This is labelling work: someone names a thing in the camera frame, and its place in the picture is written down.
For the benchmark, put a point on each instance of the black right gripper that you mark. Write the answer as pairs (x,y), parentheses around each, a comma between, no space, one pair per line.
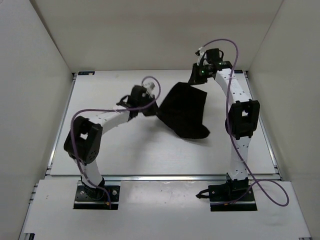
(195,79)

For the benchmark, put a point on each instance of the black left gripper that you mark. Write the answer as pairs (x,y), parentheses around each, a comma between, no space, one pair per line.
(154,111)

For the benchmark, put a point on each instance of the black skirt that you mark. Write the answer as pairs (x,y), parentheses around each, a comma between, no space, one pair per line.
(182,110)

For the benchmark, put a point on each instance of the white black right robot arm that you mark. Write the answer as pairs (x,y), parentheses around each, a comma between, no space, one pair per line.
(242,115)

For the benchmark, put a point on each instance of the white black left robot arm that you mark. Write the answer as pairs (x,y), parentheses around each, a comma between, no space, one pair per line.
(84,138)

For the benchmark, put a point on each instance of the right blue corner label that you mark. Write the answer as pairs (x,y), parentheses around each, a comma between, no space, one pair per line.
(238,71)

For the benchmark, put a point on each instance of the blue corner label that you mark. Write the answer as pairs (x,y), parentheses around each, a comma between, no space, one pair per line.
(86,73)
(238,71)

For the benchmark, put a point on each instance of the left blue corner label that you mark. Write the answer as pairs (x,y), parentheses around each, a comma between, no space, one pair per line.
(86,73)

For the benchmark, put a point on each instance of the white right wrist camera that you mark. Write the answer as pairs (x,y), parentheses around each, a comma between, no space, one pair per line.
(200,55)

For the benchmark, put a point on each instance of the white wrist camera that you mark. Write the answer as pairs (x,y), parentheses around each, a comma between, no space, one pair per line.
(149,87)
(200,55)

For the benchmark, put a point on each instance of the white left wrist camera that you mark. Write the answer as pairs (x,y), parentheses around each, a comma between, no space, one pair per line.
(149,87)

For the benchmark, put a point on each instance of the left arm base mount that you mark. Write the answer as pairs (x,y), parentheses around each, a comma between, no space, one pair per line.
(87,198)

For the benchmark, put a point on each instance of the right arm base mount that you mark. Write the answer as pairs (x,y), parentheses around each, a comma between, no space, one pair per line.
(231,196)

